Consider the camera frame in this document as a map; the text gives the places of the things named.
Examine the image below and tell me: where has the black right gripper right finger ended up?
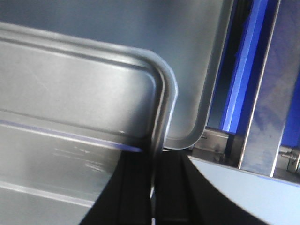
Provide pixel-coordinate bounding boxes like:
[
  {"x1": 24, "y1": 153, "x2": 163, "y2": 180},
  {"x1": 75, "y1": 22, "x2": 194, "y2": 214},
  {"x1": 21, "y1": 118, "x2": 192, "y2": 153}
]
[{"x1": 155, "y1": 151, "x2": 265, "y2": 225}]

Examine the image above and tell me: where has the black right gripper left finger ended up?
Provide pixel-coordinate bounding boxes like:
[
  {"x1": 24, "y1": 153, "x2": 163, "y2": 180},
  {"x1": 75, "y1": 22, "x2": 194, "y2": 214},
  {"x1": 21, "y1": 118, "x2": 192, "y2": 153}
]
[{"x1": 80, "y1": 151, "x2": 151, "y2": 225}]

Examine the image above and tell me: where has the silver ribbed metal tray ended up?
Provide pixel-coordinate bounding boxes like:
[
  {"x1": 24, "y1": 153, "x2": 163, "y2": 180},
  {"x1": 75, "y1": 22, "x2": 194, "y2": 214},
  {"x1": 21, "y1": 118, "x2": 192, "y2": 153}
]
[{"x1": 0, "y1": 22, "x2": 178, "y2": 225}]

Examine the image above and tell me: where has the large grey plastic tray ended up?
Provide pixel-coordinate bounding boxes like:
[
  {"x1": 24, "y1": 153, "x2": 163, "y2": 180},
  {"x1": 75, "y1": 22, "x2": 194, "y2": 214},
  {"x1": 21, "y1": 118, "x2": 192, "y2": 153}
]
[{"x1": 0, "y1": 0, "x2": 235, "y2": 150}]

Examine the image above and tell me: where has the blue bin right shelf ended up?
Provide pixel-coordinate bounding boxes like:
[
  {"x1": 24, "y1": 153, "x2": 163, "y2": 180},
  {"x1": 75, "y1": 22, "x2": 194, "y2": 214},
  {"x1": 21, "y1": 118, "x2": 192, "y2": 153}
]
[{"x1": 217, "y1": 0, "x2": 300, "y2": 150}]

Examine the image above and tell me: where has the right steel divider rail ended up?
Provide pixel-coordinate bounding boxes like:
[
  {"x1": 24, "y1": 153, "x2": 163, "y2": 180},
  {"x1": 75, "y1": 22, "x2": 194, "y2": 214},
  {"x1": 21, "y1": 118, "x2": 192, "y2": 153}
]
[{"x1": 238, "y1": 0, "x2": 300, "y2": 177}]

